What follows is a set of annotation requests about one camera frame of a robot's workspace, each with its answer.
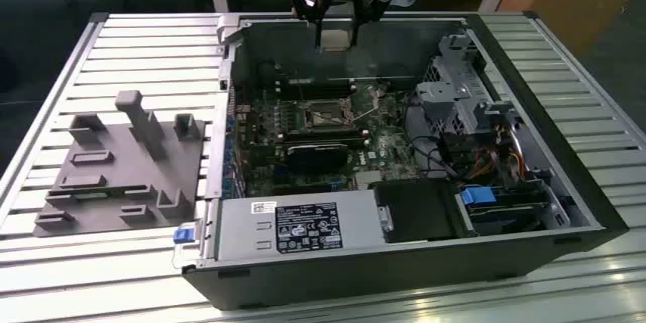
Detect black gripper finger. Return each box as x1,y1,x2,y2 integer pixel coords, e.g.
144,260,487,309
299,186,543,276
349,0,385,48
284,0,329,52

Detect silver CPU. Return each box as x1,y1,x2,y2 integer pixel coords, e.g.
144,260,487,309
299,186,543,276
321,29,352,51

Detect metal socket cover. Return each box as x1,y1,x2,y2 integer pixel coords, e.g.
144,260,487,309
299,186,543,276
345,86,391,122

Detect metal locking lever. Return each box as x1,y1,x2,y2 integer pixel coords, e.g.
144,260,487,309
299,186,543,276
352,98,388,120

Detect CPU socket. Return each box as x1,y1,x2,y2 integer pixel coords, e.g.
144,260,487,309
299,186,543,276
300,100,355,134

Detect metal drive cage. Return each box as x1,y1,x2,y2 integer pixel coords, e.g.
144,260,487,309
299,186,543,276
412,33,520,137

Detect green motherboard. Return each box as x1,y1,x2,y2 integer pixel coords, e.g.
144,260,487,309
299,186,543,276
233,61,423,199

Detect silver chipset heatsink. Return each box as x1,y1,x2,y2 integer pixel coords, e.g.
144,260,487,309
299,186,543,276
355,171,381,188

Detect black disk bay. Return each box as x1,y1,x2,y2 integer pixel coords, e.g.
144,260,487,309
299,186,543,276
371,178,461,244

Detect blue disk carrier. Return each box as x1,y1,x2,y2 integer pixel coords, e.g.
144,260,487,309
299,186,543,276
459,185,499,207

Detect grey power supply unit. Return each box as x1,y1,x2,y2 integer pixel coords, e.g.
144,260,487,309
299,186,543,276
199,191,387,263

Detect grey parts rack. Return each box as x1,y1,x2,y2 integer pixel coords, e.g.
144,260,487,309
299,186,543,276
30,89,211,239

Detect blue release latch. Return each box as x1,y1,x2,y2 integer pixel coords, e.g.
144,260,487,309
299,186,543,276
172,224,196,244

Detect black PC case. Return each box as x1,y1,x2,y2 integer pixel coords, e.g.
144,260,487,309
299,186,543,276
180,11,630,311

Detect black wire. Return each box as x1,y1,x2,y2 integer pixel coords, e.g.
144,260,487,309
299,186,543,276
407,132,457,180

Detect coloured power wire bundle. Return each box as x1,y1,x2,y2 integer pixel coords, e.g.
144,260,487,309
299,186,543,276
465,122,528,184

